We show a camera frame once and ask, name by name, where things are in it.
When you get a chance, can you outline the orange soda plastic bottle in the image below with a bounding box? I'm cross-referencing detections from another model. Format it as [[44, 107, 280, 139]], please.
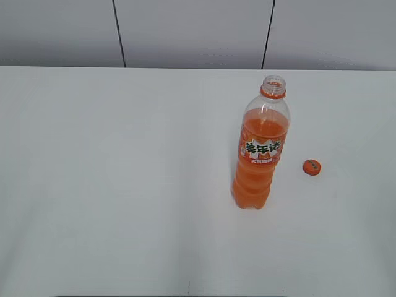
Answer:
[[231, 75, 290, 209]]

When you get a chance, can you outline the orange bottle cap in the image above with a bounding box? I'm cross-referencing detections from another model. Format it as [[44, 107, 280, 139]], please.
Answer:
[[303, 159, 321, 176]]

